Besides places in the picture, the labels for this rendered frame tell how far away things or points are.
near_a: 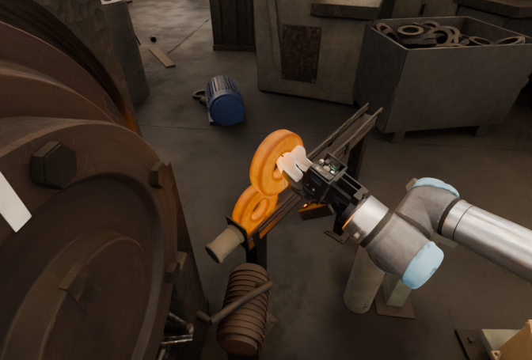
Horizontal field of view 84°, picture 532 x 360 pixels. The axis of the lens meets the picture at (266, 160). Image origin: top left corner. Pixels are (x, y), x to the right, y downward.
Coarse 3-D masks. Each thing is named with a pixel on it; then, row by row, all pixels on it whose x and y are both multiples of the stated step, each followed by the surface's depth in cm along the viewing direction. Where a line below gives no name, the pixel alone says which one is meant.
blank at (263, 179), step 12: (276, 132) 65; (288, 132) 65; (264, 144) 63; (276, 144) 62; (288, 144) 66; (300, 144) 70; (264, 156) 62; (276, 156) 64; (252, 168) 63; (264, 168) 62; (252, 180) 65; (264, 180) 64; (276, 180) 68; (264, 192) 66; (276, 192) 70
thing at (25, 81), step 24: (0, 24) 19; (0, 48) 19; (24, 48) 21; (48, 48) 23; (0, 72) 18; (24, 72) 20; (48, 72) 23; (72, 72) 25; (0, 96) 17; (24, 96) 19; (48, 96) 21; (72, 96) 23; (96, 96) 29; (120, 120) 33
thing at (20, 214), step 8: (0, 176) 13; (0, 184) 13; (8, 184) 13; (0, 192) 13; (8, 192) 13; (0, 200) 13; (8, 200) 13; (16, 200) 14; (0, 208) 13; (8, 208) 13; (16, 208) 14; (24, 208) 14; (8, 216) 13; (16, 216) 14; (24, 216) 14; (16, 224) 14
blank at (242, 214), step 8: (248, 192) 79; (256, 192) 79; (240, 200) 78; (248, 200) 77; (256, 200) 80; (264, 200) 86; (272, 200) 87; (240, 208) 78; (248, 208) 78; (256, 208) 88; (264, 208) 87; (272, 208) 89; (232, 216) 80; (240, 216) 78; (248, 216) 80; (256, 216) 86; (264, 216) 87; (240, 224) 79; (248, 224) 82; (256, 224) 86; (248, 232) 84
